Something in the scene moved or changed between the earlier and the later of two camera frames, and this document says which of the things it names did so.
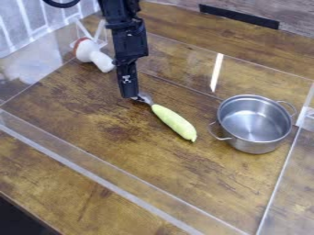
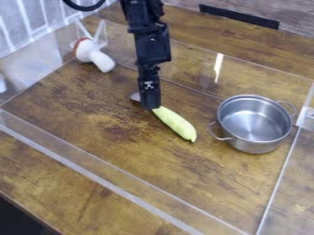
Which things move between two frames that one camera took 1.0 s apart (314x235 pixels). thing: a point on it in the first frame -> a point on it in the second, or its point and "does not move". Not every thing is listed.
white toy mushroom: [87, 53] does not move
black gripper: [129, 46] -> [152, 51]
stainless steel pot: [252, 122] does not move
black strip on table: [242, 17] does not move
